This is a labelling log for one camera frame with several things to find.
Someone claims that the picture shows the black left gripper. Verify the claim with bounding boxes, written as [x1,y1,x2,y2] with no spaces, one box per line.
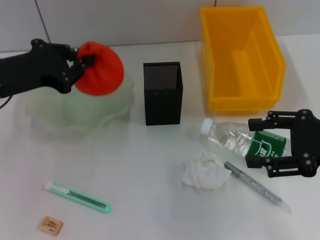
[0,38,97,100]

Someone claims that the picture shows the yellow plastic bin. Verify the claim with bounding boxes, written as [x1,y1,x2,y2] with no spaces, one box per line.
[199,6,287,111]

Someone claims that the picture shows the clear green label water bottle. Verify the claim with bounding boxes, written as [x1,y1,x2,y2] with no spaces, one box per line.
[199,117,291,158]

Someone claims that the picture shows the tan eraser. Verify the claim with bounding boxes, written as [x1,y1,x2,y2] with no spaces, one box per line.
[39,215,64,236]

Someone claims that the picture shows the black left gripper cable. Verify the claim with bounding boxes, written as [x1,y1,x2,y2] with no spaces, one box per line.
[0,96,12,110]

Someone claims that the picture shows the translucent green fruit plate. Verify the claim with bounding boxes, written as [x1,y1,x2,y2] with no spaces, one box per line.
[24,72,136,136]

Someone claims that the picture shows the red orange fruit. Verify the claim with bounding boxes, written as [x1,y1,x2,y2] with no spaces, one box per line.
[74,41,125,97]

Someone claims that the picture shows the grey glitter pen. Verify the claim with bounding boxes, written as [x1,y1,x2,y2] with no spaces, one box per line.
[223,161,292,215]

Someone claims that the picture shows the green white utility knife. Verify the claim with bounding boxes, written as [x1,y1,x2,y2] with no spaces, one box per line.
[43,181,113,215]

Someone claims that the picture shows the black mesh pen holder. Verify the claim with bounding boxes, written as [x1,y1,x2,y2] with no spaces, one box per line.
[143,61,184,126]

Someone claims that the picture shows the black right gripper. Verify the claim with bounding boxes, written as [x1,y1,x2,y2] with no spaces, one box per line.
[244,108,320,179]

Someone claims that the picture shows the white paper ball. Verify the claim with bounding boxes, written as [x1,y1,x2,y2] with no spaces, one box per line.
[181,151,231,190]

